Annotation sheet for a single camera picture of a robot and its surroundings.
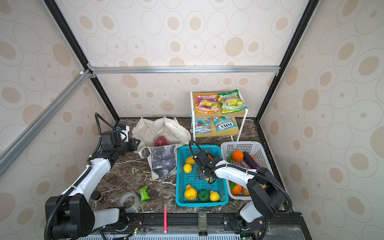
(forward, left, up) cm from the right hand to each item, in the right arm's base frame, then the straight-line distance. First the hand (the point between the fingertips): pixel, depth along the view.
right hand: (205, 172), depth 89 cm
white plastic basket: (+11, -33, +2) cm, 35 cm away
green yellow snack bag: (+23, -13, +34) cm, 43 cm away
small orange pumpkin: (-12, -16, +3) cm, 20 cm away
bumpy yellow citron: (+6, +9, +4) cm, 11 cm away
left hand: (+12, +35, +18) cm, 41 cm away
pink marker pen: (-24, +21, -1) cm, 32 cm away
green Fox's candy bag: (+25, -12, +16) cm, 32 cm away
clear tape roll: (-19, +38, +1) cm, 42 cm away
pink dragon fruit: (+19, +28, +7) cm, 35 cm away
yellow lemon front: (-15, -4, +2) cm, 15 cm away
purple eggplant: (+7, -28, +1) cm, 29 cm away
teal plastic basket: (-4, +13, +1) cm, 14 cm away
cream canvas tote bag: (+1, +24, +14) cm, 27 cm away
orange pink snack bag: (+22, 0, +34) cm, 41 cm away
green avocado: (-14, +2, +3) cm, 15 cm away
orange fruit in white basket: (+8, -20, +4) cm, 22 cm away
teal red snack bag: (+23, +1, +17) cm, 28 cm away
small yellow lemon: (+2, +11, +3) cm, 11 cm away
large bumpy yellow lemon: (-14, +9, +4) cm, 17 cm away
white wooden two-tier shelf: (+17, -4, +31) cm, 36 cm away
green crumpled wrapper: (-12, +34, 0) cm, 37 cm away
